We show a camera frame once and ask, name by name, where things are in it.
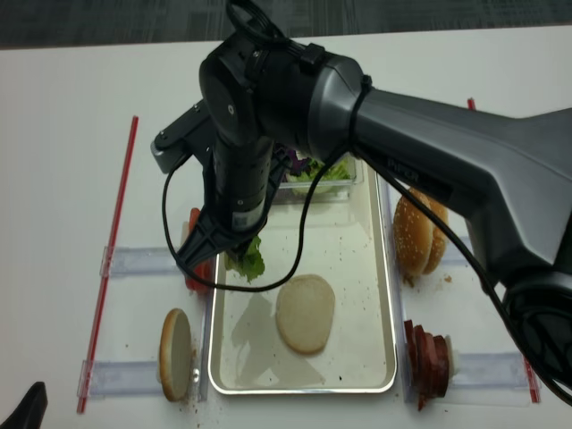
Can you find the meat patty slices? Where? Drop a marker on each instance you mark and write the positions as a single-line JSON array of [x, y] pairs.
[[429, 361]]

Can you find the red left boundary strip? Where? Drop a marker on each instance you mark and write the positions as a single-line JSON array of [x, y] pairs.
[[92, 346]]

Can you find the white patty holder block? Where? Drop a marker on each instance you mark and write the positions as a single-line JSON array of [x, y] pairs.
[[451, 357]]

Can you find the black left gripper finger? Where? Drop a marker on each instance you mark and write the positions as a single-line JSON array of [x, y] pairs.
[[30, 412]]

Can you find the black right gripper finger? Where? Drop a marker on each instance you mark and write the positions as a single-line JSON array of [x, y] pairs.
[[241, 255]]

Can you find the clear rail lower right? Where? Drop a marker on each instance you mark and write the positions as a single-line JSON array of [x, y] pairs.
[[487, 371]]

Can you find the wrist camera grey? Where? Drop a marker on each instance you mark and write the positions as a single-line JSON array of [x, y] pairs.
[[192, 134]]

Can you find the bun bottom on tray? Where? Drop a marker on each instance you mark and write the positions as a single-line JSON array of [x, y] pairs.
[[304, 313]]

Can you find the sesame bun stack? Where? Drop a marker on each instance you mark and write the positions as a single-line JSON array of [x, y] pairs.
[[419, 243]]

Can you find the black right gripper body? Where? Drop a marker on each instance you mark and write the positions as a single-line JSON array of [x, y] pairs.
[[240, 184]]

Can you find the clear rail lower left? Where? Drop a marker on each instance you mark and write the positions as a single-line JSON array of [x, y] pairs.
[[100, 379]]

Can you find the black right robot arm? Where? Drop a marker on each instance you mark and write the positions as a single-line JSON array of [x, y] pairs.
[[509, 178]]

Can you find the metal tray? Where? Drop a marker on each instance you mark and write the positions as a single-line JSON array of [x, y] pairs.
[[341, 242]]

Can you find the green lettuce leaf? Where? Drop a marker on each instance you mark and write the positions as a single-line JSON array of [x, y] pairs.
[[251, 272]]

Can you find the tomato slices stack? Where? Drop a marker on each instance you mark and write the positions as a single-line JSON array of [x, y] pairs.
[[203, 270]]

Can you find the bun half left rack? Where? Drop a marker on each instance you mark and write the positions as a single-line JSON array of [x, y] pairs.
[[175, 355]]

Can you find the clear vegetable container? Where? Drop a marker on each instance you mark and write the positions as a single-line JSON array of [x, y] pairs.
[[335, 185]]

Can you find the clear rail upper left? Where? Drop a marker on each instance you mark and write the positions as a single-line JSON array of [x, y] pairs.
[[126, 262]]

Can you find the purple cabbage pile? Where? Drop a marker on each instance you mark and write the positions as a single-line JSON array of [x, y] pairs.
[[289, 159]]

